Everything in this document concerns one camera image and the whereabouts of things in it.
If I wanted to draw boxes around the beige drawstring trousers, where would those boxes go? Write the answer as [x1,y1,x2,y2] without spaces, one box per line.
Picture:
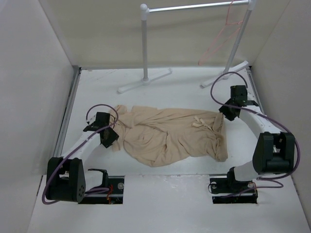
[111,105,228,167]

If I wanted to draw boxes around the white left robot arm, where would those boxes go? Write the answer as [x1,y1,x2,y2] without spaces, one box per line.
[41,112,119,205]

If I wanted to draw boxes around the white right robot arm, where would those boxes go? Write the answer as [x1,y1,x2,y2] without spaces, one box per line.
[219,85,295,192]

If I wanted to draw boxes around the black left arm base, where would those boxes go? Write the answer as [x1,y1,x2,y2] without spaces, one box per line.
[79,169,125,204]

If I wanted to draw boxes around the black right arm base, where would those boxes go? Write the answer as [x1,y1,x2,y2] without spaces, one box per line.
[208,168,258,204]

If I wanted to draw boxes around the white clothes rack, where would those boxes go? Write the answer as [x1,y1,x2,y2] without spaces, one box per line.
[117,0,257,94]

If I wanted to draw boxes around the pink wire hanger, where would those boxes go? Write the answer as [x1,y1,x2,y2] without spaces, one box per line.
[198,0,243,66]

